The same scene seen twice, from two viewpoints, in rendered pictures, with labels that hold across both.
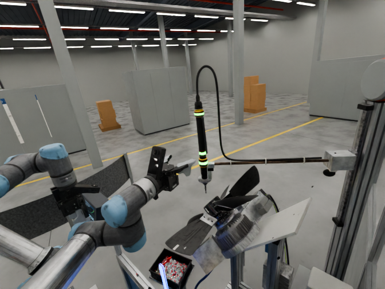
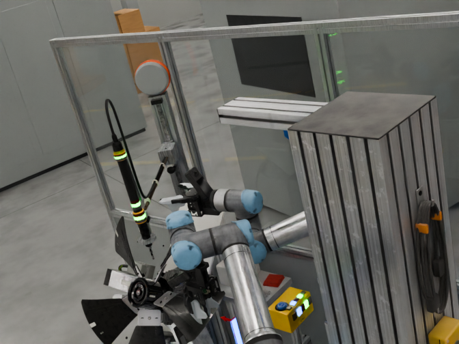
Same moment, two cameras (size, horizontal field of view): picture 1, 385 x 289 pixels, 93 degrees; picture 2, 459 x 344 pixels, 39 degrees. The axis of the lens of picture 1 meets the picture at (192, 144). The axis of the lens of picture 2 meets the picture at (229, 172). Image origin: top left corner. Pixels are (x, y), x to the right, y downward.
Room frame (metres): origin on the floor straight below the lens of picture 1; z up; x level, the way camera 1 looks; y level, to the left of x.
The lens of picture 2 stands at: (0.43, 2.12, 2.55)
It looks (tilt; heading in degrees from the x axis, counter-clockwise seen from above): 23 degrees down; 271
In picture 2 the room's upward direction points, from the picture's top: 14 degrees counter-clockwise
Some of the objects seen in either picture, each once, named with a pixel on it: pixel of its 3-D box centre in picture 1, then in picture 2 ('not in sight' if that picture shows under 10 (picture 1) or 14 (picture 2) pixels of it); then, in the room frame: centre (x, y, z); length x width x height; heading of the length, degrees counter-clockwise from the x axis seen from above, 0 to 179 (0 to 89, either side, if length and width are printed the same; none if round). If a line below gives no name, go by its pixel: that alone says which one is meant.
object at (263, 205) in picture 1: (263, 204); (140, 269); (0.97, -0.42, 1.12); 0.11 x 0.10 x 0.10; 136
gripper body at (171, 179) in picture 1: (161, 179); (203, 201); (0.57, 0.13, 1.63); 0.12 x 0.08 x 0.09; 146
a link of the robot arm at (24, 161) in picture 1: (24, 166); (191, 247); (0.60, 0.60, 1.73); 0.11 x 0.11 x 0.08; 4
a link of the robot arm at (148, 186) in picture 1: (144, 190); (224, 199); (0.51, 0.17, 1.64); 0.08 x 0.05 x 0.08; 56
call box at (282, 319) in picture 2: not in sight; (291, 310); (0.37, -0.01, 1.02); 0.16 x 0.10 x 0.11; 46
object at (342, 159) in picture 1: (340, 160); (169, 153); (0.73, -0.66, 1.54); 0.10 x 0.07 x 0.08; 81
